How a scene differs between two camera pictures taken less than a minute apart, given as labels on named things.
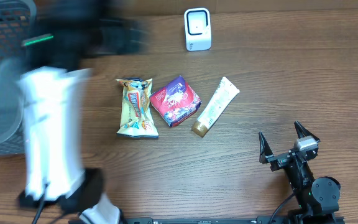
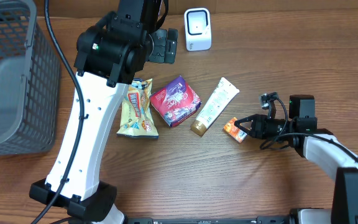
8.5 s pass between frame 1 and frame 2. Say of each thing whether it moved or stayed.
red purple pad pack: stayed
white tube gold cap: stayed
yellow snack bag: stayed
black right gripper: moved
